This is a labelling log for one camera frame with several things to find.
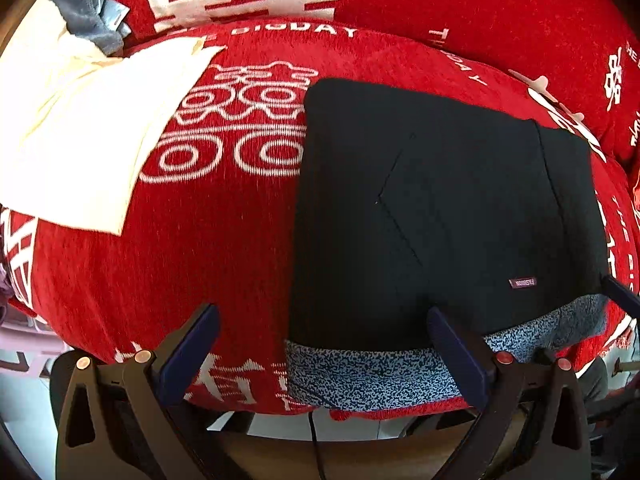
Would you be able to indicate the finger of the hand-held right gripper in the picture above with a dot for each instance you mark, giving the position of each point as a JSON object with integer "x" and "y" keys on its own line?
{"x": 622, "y": 295}

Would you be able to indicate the cream cloth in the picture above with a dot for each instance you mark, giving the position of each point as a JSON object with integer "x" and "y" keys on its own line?
{"x": 75, "y": 150}

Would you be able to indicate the black pants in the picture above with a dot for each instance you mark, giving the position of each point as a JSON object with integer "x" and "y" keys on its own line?
{"x": 425, "y": 210}

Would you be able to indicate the red printed pillow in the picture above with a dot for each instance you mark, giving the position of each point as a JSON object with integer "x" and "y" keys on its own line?
{"x": 450, "y": 0}

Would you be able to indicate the grey blue cloth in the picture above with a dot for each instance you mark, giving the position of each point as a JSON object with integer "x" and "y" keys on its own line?
{"x": 85, "y": 10}

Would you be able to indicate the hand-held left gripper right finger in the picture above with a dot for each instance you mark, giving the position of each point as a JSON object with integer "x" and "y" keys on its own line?
{"x": 452, "y": 347}

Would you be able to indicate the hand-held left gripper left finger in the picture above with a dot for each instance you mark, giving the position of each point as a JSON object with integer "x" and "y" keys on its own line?
{"x": 195, "y": 345}

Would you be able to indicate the red printed blanket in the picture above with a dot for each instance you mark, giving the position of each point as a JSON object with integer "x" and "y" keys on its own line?
{"x": 200, "y": 240}

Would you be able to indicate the pink plastic stool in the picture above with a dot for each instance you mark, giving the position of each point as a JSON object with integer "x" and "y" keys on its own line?
{"x": 20, "y": 332}

